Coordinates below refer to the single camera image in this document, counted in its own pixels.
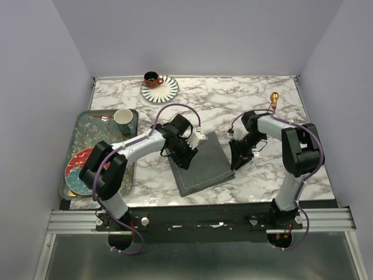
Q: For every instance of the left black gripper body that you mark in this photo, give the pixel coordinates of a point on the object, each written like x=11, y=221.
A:
x=180, y=152

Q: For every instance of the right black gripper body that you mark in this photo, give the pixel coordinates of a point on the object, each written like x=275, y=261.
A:
x=250, y=140

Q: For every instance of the grey cloth napkin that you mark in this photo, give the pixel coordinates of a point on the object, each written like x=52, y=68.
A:
x=209, y=167

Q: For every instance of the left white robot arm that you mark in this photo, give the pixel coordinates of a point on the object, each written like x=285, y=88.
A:
x=104, y=169

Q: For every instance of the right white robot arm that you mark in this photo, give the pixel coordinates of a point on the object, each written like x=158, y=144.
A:
x=302, y=155

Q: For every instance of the gold spoon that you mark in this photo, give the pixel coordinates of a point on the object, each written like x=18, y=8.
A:
x=273, y=101

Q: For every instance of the white striped saucer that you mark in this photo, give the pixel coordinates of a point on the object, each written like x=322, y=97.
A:
x=163, y=93

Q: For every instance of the white and green cup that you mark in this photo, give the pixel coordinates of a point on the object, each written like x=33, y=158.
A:
x=126, y=121

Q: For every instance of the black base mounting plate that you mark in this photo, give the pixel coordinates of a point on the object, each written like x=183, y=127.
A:
x=253, y=222

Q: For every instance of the red and black cup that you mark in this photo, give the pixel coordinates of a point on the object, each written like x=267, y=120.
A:
x=152, y=79

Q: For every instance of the silver spoon on tray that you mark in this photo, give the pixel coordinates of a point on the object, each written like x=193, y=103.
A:
x=105, y=119

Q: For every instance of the green floral tray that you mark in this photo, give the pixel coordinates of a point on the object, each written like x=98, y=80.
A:
x=87, y=132

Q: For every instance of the red and blue plate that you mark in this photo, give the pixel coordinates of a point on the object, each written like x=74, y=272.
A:
x=72, y=171

